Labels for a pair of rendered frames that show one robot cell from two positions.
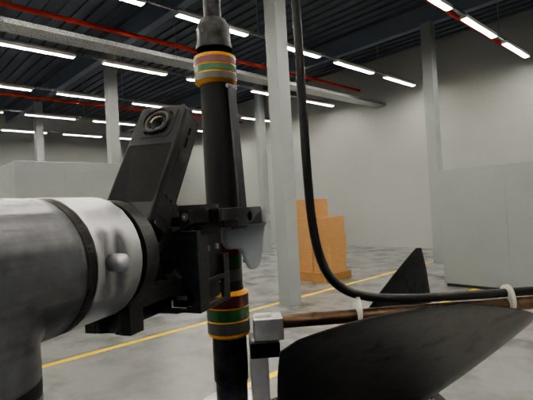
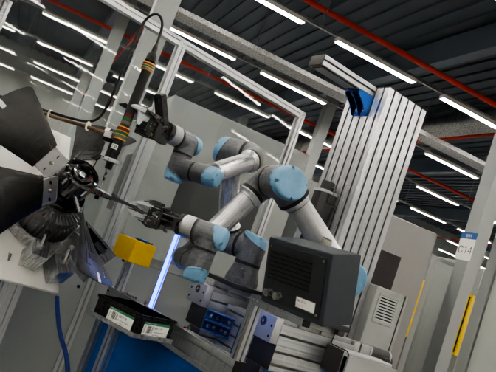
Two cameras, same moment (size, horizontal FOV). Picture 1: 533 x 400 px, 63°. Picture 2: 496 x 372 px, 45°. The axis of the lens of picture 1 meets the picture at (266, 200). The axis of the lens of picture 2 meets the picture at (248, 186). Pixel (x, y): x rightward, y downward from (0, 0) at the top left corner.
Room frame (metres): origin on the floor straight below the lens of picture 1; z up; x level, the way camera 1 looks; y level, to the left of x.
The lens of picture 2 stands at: (2.13, 1.26, 1.13)
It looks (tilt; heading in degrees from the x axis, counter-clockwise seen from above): 7 degrees up; 203
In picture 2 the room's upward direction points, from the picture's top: 20 degrees clockwise
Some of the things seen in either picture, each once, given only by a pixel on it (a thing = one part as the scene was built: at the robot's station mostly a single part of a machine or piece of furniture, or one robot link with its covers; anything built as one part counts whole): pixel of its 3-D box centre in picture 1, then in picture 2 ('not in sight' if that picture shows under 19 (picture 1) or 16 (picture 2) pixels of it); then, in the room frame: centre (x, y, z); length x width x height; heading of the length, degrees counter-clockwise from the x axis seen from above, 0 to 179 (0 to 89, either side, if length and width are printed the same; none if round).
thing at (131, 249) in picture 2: not in sight; (133, 252); (-0.01, -0.03, 1.02); 0.16 x 0.10 x 0.11; 59
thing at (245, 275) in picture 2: not in sight; (243, 273); (-0.38, 0.32, 1.09); 0.15 x 0.15 x 0.10
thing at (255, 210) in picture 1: (223, 218); not in sight; (0.38, 0.04, 1.50); 0.09 x 0.05 x 0.02; 143
